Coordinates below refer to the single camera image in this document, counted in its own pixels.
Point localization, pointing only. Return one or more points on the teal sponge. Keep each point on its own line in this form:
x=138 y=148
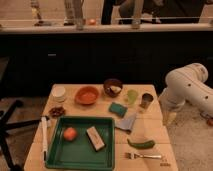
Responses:
x=118 y=109

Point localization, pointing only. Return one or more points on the dark metal cup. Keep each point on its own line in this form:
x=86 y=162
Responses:
x=146 y=100

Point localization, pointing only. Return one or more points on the orange bowl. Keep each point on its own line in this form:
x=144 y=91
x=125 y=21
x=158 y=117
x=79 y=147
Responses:
x=86 y=95

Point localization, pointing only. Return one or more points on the white paper cup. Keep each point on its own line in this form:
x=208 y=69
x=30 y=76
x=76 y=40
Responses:
x=58 y=93

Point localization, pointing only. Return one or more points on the silver fork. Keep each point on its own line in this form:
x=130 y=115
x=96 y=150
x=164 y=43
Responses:
x=135 y=155

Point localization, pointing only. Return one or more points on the green plastic cup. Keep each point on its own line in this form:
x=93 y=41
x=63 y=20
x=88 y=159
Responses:
x=132 y=96

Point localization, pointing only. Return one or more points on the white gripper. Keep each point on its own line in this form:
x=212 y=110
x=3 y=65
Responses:
x=169 y=111

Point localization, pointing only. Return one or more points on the dark long counter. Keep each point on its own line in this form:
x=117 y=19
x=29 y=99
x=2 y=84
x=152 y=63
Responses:
x=40 y=57

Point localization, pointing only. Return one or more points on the small dish of nuts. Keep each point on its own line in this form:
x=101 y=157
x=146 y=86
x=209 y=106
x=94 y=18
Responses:
x=57 y=111

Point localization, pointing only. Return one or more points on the green pepper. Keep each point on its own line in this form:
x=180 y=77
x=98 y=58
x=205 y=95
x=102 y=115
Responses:
x=144 y=145

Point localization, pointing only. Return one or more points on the black chair base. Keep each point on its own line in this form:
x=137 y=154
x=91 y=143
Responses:
x=5 y=126

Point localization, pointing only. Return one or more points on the grey cloth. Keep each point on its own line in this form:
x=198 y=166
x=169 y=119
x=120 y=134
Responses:
x=127 y=123

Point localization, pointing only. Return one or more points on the green plastic tray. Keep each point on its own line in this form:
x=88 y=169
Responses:
x=80 y=154

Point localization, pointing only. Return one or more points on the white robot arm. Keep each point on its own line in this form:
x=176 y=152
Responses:
x=186 y=84

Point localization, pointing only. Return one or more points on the dark brown bowl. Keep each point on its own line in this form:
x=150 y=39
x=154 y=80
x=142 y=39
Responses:
x=112 y=87

